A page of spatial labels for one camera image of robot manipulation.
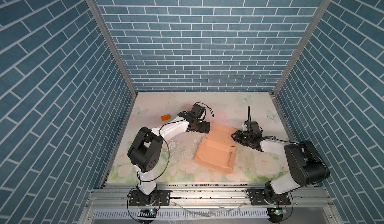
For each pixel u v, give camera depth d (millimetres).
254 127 751
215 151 912
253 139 740
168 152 912
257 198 735
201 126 819
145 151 476
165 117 1050
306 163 458
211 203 735
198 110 726
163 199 736
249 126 752
